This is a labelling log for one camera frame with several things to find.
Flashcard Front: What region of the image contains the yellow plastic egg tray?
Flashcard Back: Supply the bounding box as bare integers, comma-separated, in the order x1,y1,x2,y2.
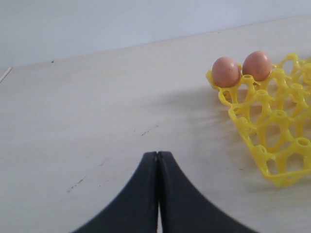
217,53,311,187

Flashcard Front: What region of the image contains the brown egg placed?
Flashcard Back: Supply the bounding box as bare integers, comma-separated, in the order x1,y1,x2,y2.
242,51,272,82
212,57,241,88

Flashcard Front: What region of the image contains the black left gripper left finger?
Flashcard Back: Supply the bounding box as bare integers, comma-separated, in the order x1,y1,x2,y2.
75,152,158,233

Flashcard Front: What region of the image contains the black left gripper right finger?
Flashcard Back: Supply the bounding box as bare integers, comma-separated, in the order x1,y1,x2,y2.
157,151,254,233

